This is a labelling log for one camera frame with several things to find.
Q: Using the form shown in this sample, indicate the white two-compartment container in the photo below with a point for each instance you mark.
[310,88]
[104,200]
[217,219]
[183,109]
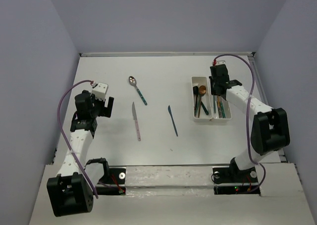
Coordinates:
[207,99]

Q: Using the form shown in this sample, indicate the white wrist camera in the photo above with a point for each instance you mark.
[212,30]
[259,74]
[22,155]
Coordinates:
[99,90]
[218,62]

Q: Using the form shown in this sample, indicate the silver knife dark handle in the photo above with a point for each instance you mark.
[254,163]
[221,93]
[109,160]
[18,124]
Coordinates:
[219,107]

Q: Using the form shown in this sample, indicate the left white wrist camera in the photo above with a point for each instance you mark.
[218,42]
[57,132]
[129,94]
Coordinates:
[99,90]

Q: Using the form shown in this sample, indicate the gold spoon teal handle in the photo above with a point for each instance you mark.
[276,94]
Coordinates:
[197,106]

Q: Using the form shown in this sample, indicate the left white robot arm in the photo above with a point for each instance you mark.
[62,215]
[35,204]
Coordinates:
[73,189]

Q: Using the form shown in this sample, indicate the black spoon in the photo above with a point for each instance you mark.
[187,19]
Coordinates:
[196,93]

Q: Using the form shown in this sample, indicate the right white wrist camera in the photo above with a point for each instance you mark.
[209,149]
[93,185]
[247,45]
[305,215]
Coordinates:
[218,62]

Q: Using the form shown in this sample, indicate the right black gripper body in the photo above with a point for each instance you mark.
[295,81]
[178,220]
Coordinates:
[213,85]

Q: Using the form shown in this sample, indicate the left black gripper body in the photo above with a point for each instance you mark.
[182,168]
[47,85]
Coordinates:
[97,104]

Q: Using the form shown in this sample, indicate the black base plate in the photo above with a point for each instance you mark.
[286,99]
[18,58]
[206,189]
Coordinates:
[227,184]
[114,183]

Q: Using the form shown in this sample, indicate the silver spoon teal handle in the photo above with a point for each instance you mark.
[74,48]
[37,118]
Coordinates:
[133,82]

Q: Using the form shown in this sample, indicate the teal plastic spoon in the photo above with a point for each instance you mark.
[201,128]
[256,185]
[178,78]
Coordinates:
[204,107]

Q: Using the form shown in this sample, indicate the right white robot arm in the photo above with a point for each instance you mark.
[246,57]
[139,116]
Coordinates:
[267,128]

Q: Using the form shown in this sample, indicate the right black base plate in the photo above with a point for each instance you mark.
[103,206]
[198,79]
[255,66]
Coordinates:
[227,184]

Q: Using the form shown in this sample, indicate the silver knife pink handle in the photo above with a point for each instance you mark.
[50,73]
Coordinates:
[136,121]

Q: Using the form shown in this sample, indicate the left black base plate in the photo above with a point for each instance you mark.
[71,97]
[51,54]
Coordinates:
[114,183]

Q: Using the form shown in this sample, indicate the copper spoon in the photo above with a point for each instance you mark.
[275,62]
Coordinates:
[202,91]

